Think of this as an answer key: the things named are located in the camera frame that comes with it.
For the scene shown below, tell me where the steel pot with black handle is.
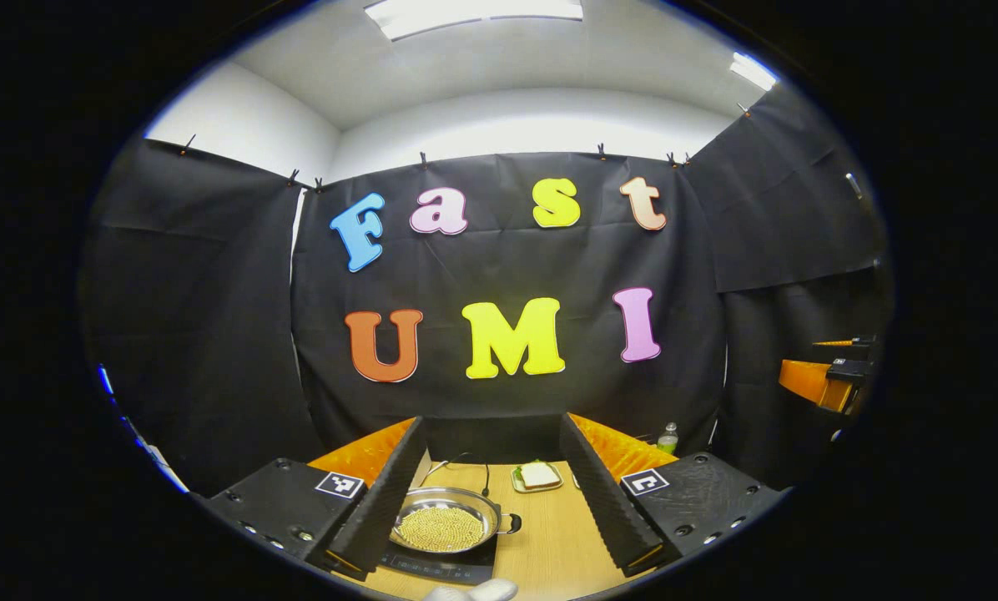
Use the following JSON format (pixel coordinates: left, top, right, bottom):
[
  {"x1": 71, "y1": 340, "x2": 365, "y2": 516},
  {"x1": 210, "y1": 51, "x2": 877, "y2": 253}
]
[{"x1": 391, "y1": 487, "x2": 522, "y2": 554}]

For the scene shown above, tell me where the small ceiling light panel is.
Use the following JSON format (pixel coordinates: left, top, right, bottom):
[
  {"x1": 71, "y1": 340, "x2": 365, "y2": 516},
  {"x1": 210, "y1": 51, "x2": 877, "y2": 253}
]
[{"x1": 730, "y1": 52, "x2": 778, "y2": 91}]

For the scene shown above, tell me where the black power cable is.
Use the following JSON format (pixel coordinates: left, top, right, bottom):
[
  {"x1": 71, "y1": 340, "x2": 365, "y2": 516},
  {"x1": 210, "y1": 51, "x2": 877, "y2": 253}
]
[{"x1": 428, "y1": 452, "x2": 493, "y2": 498}]

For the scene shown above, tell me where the pale green sandwich plate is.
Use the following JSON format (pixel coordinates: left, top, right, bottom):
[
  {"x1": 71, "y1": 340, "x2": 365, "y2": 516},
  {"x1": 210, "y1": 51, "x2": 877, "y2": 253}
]
[{"x1": 512, "y1": 461, "x2": 564, "y2": 493}]

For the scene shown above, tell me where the long ceiling light panel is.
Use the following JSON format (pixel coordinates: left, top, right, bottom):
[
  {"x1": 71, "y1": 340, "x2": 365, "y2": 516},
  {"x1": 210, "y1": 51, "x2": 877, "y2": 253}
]
[{"x1": 364, "y1": 0, "x2": 584, "y2": 41}]

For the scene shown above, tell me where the pile of yellow soybeans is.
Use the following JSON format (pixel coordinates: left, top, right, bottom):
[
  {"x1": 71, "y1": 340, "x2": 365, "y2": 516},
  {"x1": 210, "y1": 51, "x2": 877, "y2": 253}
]
[{"x1": 396, "y1": 507, "x2": 485, "y2": 552}]

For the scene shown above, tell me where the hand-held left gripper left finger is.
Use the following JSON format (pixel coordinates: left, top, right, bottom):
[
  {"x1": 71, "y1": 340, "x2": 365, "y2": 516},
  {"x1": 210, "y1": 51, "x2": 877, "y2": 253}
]
[{"x1": 201, "y1": 416, "x2": 430, "y2": 583}]

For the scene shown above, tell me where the black induction cooktop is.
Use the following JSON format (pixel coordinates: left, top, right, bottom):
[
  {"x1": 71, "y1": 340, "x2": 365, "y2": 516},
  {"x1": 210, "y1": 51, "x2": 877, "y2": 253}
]
[{"x1": 378, "y1": 534, "x2": 500, "y2": 585}]

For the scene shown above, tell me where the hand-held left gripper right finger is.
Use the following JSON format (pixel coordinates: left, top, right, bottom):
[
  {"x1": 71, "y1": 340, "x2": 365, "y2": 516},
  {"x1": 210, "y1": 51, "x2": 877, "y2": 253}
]
[{"x1": 557, "y1": 412, "x2": 785, "y2": 578}]

